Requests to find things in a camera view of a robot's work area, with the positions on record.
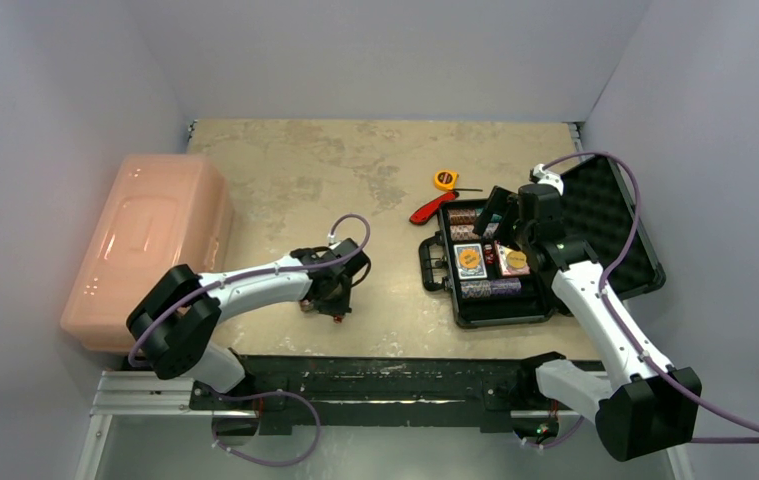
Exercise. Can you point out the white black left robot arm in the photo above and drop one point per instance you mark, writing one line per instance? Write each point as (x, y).
(173, 324)

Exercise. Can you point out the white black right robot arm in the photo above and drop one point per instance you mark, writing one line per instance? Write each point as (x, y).
(645, 404)

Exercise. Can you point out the pink blue chip stack left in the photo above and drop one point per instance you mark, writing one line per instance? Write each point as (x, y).
(463, 233)

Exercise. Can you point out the orange blue chip stack right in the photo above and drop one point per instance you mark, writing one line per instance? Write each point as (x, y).
(490, 231)

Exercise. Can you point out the red playing card deck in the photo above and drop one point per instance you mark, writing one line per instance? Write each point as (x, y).
(500, 250)

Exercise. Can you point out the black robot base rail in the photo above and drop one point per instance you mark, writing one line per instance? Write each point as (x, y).
(284, 392)

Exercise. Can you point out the pink translucent plastic storage box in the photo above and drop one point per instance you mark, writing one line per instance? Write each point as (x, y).
(162, 210)

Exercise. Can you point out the orange small blind button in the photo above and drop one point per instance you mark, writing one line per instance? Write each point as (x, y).
(469, 256)

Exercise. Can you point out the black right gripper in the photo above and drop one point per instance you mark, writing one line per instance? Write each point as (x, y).
(494, 211)

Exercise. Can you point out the red black utility knife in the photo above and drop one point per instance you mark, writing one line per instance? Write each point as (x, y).
(427, 211)

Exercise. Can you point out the blue playing card deck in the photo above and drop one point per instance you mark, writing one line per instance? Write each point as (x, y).
(479, 274)

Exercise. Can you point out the orange big blind button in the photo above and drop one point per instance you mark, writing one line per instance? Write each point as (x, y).
(515, 260)

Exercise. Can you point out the yellow tape measure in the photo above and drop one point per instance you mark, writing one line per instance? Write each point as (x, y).
(447, 180)

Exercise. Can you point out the black poker set case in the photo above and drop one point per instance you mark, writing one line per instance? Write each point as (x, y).
(596, 206)

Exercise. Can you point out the orange black chip stack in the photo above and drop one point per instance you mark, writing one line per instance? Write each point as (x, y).
(462, 216)

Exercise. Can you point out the orange purple chip stack front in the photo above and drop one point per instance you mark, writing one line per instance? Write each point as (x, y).
(475, 289)

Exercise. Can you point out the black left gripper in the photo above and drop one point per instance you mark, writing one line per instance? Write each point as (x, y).
(338, 308)

